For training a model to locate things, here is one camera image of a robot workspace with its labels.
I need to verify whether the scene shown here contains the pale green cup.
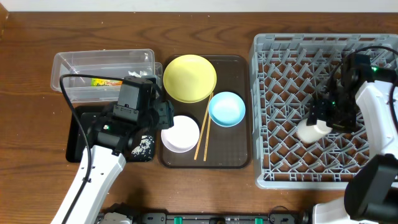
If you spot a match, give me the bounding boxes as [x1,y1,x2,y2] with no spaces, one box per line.
[297,119,333,144]

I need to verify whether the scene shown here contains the green orange snack wrapper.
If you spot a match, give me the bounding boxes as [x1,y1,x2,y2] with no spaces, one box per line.
[91,78,122,86]

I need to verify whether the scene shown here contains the white bowl with rice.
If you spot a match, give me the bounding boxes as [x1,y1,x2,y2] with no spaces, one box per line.
[161,115,200,153]

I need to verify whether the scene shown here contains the white tissue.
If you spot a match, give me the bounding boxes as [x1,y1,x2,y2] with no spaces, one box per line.
[128,71,152,78]

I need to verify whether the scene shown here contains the light blue bowl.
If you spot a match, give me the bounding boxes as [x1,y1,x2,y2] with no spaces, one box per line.
[208,91,246,128]

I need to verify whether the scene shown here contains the wooden chopstick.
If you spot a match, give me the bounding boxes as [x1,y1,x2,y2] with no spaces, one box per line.
[194,93,213,160]
[203,115,211,162]

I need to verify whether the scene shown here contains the yellow plate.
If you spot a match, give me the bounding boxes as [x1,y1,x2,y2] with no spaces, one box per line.
[163,55,217,103]

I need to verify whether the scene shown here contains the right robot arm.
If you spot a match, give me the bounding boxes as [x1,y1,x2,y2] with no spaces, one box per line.
[297,53,397,223]

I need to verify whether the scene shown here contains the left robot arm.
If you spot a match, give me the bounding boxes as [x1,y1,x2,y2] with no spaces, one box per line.
[52,99,174,223]

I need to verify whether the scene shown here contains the black waste tray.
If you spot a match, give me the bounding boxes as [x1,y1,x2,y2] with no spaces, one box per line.
[65,105,156,163]

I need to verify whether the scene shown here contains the grey dishwasher rack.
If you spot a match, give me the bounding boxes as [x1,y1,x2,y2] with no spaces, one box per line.
[249,34,397,190]

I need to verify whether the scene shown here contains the clear plastic waste bin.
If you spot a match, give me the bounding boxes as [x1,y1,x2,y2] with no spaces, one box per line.
[50,49,163,103]

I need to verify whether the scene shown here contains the spilled rice pile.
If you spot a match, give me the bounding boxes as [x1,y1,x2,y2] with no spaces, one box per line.
[131,135,155,157]

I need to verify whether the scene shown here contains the dark brown serving tray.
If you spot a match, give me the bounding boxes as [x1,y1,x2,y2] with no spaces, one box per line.
[155,55,252,169]

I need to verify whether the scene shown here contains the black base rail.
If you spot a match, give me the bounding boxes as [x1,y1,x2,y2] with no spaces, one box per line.
[96,203,315,224]

